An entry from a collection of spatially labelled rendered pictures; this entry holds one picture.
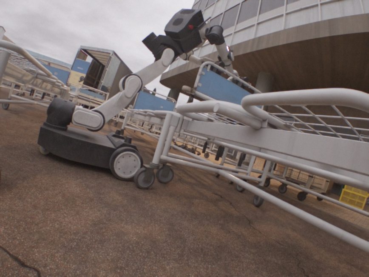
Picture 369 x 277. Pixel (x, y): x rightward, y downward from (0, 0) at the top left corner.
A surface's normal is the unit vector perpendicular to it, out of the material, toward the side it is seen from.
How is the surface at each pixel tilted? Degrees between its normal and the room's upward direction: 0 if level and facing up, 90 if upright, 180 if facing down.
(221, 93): 90
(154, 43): 111
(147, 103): 90
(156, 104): 90
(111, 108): 90
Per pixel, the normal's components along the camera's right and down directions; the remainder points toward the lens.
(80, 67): 0.39, 0.12
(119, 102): 0.29, 0.54
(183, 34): 0.41, 0.73
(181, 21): -0.43, -0.25
